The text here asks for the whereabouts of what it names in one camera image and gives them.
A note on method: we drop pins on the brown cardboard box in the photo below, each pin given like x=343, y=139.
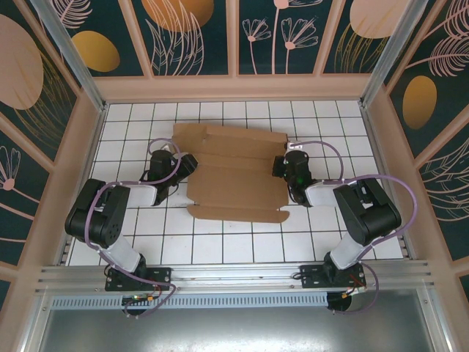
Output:
x=234, y=183

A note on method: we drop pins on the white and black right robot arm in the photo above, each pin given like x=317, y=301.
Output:
x=370, y=216

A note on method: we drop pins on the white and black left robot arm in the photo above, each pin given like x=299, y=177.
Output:
x=106, y=227

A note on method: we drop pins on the grey metal shelf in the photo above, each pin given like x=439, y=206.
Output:
x=234, y=330

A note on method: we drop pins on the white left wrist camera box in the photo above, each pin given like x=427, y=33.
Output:
x=168, y=148

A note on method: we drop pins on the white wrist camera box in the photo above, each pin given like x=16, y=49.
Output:
x=168, y=148
x=295, y=145

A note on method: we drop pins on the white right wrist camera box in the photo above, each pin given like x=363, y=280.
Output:
x=295, y=145

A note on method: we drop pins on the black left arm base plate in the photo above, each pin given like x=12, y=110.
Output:
x=161, y=275

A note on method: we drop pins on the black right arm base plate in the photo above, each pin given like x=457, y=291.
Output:
x=311, y=276

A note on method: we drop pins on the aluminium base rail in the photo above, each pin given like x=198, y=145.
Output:
x=234, y=273

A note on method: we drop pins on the aluminium side rail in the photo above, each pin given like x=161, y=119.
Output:
x=66, y=253
x=405, y=249

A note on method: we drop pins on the orange disc leaves wall panel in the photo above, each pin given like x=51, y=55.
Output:
x=176, y=36

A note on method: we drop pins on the two flowers wall panel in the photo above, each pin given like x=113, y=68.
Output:
x=278, y=36

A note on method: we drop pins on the orange oval fern wall panel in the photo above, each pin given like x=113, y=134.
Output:
x=421, y=102

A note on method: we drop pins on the aluminium corner post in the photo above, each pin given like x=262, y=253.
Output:
x=392, y=47
x=69, y=55

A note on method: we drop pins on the fern leaves wall panel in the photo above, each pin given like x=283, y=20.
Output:
x=447, y=190

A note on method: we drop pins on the single flower wall panel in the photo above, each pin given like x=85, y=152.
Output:
x=14, y=190

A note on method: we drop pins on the pink disc grass wall panel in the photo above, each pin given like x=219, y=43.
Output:
x=366, y=22

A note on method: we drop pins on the large pink disc wall panel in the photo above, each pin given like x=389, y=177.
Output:
x=22, y=73

